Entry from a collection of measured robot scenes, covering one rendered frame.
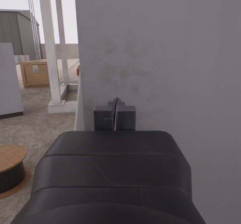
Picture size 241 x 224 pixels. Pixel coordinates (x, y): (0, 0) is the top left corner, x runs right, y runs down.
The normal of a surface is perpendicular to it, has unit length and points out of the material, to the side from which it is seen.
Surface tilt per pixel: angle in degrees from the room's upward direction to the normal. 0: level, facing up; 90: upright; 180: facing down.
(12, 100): 90
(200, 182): 90
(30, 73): 90
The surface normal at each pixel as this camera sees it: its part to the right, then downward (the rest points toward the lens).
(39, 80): 0.33, 0.27
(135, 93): -0.01, 0.29
